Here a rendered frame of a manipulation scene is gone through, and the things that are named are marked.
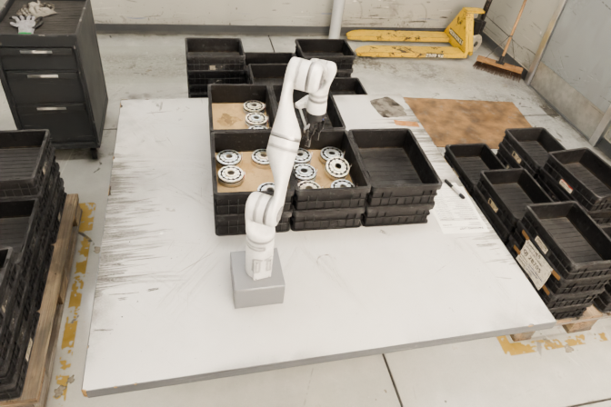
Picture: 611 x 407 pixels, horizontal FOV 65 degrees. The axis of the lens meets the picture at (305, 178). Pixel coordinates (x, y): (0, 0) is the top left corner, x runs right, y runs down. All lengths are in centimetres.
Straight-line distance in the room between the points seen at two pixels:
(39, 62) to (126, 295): 174
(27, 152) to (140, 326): 142
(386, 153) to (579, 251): 107
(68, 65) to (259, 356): 211
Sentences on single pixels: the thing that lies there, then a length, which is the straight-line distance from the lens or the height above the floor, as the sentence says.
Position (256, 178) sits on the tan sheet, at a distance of 199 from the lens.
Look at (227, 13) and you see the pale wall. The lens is 513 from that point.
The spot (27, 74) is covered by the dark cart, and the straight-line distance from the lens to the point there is 319.
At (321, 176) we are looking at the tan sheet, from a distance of 203.
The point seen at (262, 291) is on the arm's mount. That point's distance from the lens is 166.
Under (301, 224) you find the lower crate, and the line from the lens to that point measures 194.
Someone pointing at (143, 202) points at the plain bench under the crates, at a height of 70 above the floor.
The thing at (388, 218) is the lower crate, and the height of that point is 75.
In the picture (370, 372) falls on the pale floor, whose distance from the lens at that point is 246.
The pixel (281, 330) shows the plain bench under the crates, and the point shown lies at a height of 70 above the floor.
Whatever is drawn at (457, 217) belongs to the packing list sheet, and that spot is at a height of 70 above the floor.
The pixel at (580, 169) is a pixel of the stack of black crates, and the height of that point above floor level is 50.
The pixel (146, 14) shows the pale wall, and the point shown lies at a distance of 514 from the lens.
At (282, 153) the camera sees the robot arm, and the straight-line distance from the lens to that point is 141.
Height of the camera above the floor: 212
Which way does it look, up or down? 40 degrees down
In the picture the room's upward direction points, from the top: 8 degrees clockwise
